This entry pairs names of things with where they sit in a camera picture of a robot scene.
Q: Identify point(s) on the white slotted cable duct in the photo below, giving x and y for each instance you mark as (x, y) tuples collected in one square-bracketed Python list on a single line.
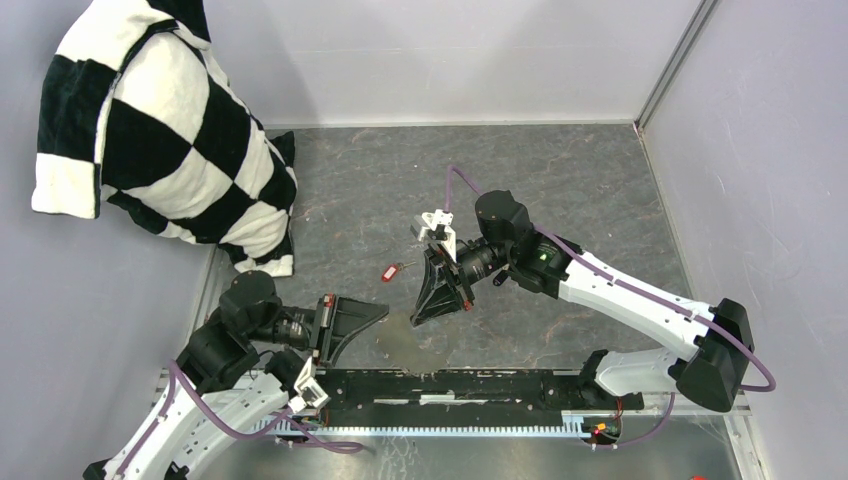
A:
[(569, 427)]

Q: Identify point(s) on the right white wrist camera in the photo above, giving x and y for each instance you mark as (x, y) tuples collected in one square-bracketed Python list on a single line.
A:
[(436, 228)]

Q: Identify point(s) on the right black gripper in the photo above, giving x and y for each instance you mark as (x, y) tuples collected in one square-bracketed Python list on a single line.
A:
[(445, 286)]

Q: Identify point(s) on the black and white checkered cloth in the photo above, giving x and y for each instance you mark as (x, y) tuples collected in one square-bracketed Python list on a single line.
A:
[(135, 111)]

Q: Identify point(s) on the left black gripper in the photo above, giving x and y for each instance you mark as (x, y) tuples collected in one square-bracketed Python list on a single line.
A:
[(337, 320)]

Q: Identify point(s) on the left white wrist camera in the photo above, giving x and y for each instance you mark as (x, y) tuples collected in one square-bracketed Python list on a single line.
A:
[(306, 392)]

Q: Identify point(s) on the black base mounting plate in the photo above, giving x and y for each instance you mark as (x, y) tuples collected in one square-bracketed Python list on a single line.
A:
[(458, 398)]

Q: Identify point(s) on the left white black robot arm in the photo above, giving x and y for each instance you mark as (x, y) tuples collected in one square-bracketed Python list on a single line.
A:
[(250, 367)]

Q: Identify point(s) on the corner aluminium profile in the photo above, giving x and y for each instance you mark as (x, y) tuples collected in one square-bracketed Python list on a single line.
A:
[(687, 41)]

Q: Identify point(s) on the aluminium frame rail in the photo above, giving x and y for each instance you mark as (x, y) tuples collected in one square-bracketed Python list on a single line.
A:
[(190, 425)]

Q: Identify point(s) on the key with red tag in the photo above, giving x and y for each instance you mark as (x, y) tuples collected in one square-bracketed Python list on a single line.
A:
[(393, 270)]

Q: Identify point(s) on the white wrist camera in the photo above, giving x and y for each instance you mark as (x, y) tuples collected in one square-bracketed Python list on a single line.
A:
[(436, 228), (306, 392)]

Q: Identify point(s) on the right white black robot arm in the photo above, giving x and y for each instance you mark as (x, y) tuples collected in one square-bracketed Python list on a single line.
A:
[(704, 350)]

